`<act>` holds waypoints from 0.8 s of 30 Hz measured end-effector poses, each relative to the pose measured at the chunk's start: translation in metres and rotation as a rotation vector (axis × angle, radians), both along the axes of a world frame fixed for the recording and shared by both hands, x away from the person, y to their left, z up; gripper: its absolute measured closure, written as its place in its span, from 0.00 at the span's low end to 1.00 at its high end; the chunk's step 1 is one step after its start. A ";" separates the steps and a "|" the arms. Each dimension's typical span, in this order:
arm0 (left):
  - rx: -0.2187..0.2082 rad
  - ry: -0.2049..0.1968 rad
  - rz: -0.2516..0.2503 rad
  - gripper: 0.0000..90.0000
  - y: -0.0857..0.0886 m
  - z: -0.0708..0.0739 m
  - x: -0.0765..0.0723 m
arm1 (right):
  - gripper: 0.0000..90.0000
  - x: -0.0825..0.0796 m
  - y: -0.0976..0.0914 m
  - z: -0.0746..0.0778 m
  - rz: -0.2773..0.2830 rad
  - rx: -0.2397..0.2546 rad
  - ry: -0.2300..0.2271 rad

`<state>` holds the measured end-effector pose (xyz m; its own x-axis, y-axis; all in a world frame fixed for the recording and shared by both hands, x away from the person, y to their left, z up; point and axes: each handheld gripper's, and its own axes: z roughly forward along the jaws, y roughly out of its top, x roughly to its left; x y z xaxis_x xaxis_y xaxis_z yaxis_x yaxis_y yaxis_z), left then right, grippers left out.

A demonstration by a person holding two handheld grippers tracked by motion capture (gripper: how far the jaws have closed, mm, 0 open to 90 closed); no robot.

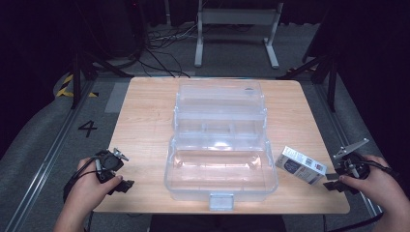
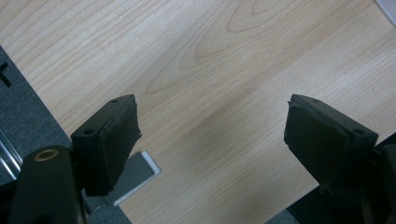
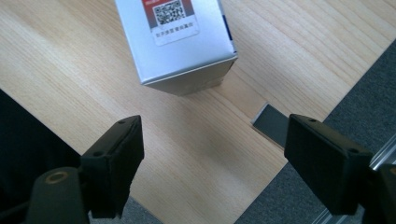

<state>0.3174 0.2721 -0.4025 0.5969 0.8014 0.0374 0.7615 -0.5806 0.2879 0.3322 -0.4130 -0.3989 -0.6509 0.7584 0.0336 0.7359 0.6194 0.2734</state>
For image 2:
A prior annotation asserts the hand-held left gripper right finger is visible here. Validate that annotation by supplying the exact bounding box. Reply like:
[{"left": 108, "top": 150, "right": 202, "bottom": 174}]
[{"left": 283, "top": 93, "right": 379, "bottom": 194}]

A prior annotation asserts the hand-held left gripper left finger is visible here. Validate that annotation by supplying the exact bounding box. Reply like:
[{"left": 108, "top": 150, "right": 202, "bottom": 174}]
[{"left": 70, "top": 94, "right": 143, "bottom": 197}]

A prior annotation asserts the clear plastic storage box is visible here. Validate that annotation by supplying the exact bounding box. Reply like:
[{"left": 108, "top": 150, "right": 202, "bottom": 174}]
[{"left": 375, "top": 0, "right": 396, "bottom": 26}]

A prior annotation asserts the grey table foot plate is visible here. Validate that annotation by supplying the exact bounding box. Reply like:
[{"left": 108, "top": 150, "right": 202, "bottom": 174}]
[{"left": 110, "top": 150, "right": 163, "bottom": 207}]

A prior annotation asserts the metal floor rail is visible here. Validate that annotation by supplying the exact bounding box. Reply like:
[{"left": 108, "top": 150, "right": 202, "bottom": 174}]
[{"left": 0, "top": 129, "right": 23, "bottom": 181}]

